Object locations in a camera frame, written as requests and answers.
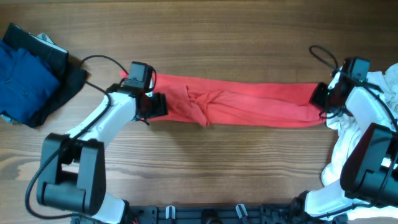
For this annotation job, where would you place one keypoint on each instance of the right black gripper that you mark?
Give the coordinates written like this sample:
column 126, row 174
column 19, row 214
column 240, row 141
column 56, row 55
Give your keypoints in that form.
column 319, row 95

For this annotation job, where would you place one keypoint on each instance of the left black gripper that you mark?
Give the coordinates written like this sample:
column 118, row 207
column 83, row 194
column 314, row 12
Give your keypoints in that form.
column 156, row 106

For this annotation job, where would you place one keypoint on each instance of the red printed t-shirt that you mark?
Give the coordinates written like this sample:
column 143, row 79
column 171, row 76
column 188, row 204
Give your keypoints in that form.
column 206, row 102

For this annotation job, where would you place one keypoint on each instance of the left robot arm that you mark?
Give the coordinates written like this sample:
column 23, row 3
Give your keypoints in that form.
column 72, row 173

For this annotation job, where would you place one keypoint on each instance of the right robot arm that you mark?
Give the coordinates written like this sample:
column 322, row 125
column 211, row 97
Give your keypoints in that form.
column 368, row 178

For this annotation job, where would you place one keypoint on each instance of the white t-shirt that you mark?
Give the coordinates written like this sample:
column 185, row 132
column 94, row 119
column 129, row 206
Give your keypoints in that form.
column 351, row 129

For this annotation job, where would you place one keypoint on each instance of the black folded garment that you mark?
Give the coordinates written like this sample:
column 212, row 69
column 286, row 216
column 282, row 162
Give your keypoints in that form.
column 69, row 74

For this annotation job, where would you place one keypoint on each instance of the blue folded shirt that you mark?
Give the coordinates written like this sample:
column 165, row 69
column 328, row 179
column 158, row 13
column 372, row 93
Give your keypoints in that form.
column 26, row 83

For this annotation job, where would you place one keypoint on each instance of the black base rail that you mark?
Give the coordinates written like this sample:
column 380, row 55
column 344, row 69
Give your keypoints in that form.
column 239, row 214

